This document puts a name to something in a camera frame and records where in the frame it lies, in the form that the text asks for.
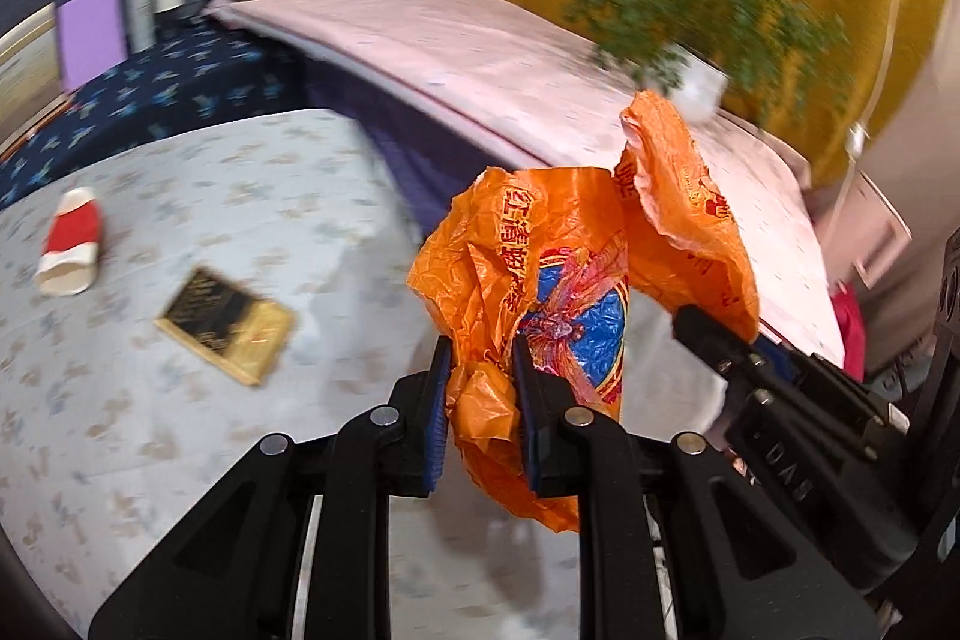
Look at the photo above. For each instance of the orange plastic bag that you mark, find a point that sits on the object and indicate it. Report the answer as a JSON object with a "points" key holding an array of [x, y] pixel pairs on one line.
{"points": [[525, 235]]}

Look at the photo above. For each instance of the white appliance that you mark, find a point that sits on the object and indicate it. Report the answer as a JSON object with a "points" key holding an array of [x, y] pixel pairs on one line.
{"points": [[877, 235]]}

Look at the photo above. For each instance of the red and white slipper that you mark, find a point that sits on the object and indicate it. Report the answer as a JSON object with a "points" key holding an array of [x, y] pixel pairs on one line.
{"points": [[71, 227]]}

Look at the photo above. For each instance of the green plant in white pot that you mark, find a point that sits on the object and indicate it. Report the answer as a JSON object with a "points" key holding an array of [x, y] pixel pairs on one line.
{"points": [[701, 89]]}

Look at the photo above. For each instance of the light grey floral tablecloth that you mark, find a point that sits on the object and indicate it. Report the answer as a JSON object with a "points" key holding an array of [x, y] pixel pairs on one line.
{"points": [[225, 190]]}

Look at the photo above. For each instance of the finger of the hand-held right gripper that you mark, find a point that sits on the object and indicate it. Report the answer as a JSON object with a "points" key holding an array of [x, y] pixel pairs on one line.
{"points": [[825, 392], [712, 344]]}

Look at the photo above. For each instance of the purple card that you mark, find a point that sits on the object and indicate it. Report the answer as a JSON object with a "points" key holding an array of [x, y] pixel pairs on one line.
{"points": [[90, 36]]}

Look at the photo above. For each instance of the red cloth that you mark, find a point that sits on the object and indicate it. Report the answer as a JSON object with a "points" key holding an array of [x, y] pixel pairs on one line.
{"points": [[847, 317]]}

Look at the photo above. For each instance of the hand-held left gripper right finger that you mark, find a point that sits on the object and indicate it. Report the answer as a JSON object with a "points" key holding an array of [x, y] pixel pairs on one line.
{"points": [[529, 415]]}

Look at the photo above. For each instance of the purple cloth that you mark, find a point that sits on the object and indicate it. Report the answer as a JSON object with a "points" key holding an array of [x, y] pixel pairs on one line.
{"points": [[390, 145]]}

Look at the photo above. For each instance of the gold and black box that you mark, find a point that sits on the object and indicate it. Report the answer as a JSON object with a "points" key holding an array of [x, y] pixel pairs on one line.
{"points": [[225, 325]]}

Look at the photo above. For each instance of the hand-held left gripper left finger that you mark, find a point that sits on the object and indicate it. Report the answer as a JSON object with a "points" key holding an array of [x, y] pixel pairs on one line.
{"points": [[437, 415]]}

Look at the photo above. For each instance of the pink tablecloth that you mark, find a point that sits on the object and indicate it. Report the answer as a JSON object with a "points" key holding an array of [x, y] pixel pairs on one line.
{"points": [[487, 55]]}

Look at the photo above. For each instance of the navy floral cloth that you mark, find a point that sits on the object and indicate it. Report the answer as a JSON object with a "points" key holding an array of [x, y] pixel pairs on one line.
{"points": [[187, 78]]}

